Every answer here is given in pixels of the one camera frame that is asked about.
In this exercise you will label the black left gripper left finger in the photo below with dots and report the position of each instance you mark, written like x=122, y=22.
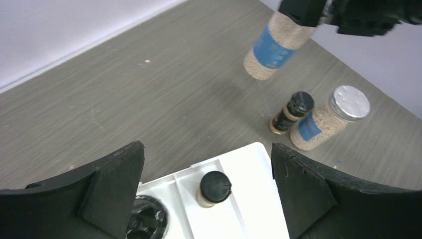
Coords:
x=92, y=201

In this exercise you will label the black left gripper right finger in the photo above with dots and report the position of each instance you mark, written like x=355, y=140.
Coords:
x=320, y=202

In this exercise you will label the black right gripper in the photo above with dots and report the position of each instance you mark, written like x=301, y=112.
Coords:
x=354, y=17

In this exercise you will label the taped black lid spice jar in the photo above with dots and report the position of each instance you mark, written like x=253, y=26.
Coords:
x=149, y=219

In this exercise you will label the silver lid peppercorn jar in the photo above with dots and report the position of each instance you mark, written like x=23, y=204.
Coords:
x=279, y=40

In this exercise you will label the silver lid blue label jar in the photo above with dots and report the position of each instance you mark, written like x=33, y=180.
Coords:
x=346, y=104

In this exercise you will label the small taped black cap bottle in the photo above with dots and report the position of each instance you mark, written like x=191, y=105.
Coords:
x=299, y=104

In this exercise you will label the white divided organizer tray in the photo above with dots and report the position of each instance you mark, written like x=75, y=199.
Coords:
x=252, y=211

